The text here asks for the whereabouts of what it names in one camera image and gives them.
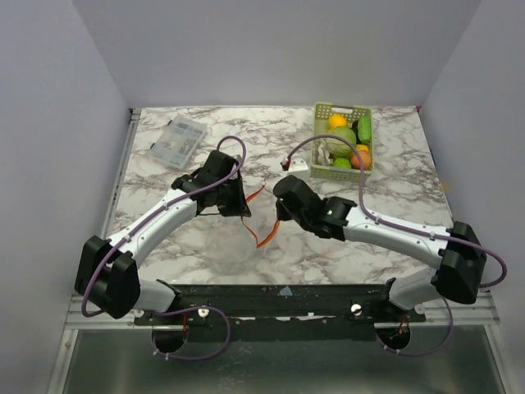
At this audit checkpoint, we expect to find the green cucumber toy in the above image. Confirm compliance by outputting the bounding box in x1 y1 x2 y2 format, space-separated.
357 116 372 144

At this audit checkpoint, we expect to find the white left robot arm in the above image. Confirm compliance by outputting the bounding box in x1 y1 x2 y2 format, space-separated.
75 150 251 324

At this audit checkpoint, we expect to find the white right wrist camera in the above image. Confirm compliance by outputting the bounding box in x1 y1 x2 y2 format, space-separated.
281 157 309 172

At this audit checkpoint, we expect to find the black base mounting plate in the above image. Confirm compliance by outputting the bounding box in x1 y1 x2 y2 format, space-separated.
113 284 448 347

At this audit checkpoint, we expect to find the small bright green vegetable toy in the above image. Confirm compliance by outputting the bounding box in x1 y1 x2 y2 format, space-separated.
332 158 352 169

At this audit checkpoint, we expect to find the aluminium frame rail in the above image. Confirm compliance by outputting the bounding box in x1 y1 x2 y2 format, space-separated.
65 293 501 329

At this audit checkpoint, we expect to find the clear zip bag orange zipper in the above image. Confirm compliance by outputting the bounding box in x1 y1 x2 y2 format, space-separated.
204 182 284 284

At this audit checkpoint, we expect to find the clear plastic organizer box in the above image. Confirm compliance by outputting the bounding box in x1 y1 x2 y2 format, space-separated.
150 116 208 170

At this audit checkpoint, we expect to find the green cabbage toy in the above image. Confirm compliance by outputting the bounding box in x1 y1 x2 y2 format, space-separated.
326 126 358 158

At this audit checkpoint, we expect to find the pale green perforated basket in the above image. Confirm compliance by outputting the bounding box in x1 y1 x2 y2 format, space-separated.
310 102 374 181

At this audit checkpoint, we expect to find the grey oyster mushroom toy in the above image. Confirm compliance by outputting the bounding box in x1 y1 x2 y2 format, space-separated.
315 139 333 167

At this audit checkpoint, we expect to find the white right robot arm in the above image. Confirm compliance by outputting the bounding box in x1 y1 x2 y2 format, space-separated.
273 176 486 322

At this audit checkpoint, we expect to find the peach toy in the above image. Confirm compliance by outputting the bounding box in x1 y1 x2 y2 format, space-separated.
350 150 372 171

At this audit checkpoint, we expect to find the yellow round fruit toy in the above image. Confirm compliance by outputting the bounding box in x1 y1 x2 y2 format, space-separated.
328 113 348 130

